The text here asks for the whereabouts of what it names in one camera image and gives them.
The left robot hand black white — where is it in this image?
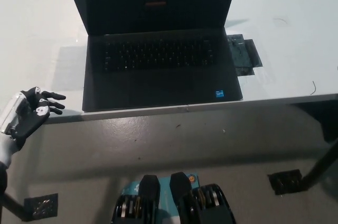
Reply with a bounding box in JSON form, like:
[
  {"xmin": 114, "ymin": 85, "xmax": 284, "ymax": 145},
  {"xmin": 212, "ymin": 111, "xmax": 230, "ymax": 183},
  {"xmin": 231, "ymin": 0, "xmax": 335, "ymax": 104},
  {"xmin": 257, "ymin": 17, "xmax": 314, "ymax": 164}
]
[{"xmin": 0, "ymin": 86, "xmax": 67, "ymax": 151}]

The dark grey Dell laptop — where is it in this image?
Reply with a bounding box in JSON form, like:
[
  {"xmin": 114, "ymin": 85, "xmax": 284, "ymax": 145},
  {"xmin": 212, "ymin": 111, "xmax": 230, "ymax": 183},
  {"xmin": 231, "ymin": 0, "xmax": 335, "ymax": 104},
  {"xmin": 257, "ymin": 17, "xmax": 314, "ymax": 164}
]
[{"xmin": 62, "ymin": 0, "xmax": 244, "ymax": 112}]

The black table leg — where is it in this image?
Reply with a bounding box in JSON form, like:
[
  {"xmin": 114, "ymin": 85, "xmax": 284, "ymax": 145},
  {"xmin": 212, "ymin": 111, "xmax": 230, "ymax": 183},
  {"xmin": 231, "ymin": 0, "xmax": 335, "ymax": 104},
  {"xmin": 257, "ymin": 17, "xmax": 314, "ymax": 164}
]
[
  {"xmin": 0, "ymin": 191, "xmax": 30, "ymax": 221},
  {"xmin": 300, "ymin": 136, "xmax": 338, "ymax": 191}
]

